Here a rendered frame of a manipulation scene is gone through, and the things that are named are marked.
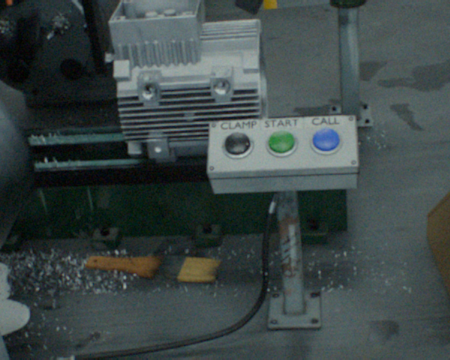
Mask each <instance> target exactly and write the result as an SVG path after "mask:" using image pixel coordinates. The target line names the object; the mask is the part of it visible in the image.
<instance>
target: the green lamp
mask: <svg viewBox="0 0 450 360"><path fill-rule="evenodd" d="M364 1H365V0H331V3H332V4H333V5H337V6H353V5H359V4H361V3H362V2H364Z"/></svg>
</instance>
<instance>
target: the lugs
mask: <svg viewBox="0 0 450 360"><path fill-rule="evenodd" d="M258 23H259V30H260V31H261V33H262V36H263V29H262V24H261V21H258ZM241 63H242V70H243V74H258V73H259V72H260V69H259V56H258V52H243V53H242V54H241ZM114 78H115V80H116V81H117V82H118V83H120V82H131V81H132V67H131V63H130V62H129V60H124V61H114ZM128 154H129V155H130V156H131V157H132V158H145V157H146V145H145V143H144V142H129V143H128Z"/></svg>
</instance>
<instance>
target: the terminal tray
mask: <svg viewBox="0 0 450 360"><path fill-rule="evenodd" d="M204 23H206V12H205V6H204V0H121V2H120V4H119V5H118V7H117V8H116V10H115V13H114V14H113V15H112V17H111V19H110V21H109V29H110V33H111V37H112V45H113V49H114V50H115V58H116V61H124V60H129V62H130V63H131V67H132V70H133V69H134V68H135V66H139V69H143V68H144V66H146V65H147V66H148V68H152V66H153V65H156V66H157V68H160V67H161V65H165V66H166V67H167V68H168V67H169V66H170V64H174V66H175V67H178V66H179V64H180V63H182V64H183V65H184V66H187V65H188V63H191V64H192V65H196V64H197V62H201V49H200V37H201V33H202V30H203V24H204Z"/></svg>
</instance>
